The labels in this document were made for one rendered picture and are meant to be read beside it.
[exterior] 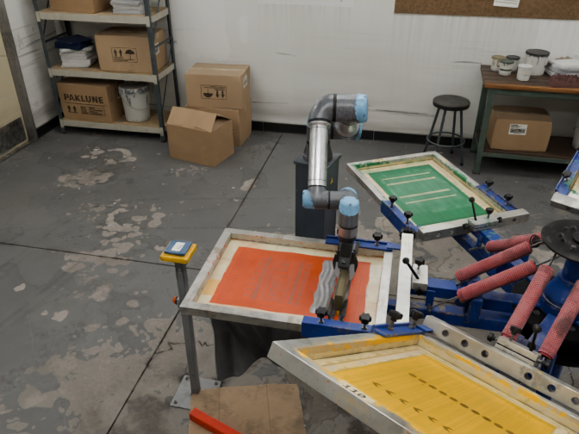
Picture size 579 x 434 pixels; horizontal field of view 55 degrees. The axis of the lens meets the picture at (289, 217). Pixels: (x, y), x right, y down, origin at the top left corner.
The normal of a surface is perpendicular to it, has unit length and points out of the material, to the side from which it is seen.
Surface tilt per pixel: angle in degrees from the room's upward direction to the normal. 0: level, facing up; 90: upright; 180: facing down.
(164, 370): 0
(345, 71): 90
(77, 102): 90
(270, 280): 0
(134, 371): 0
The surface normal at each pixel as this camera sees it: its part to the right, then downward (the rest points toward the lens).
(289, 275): 0.00, -0.85
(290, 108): -0.21, 0.51
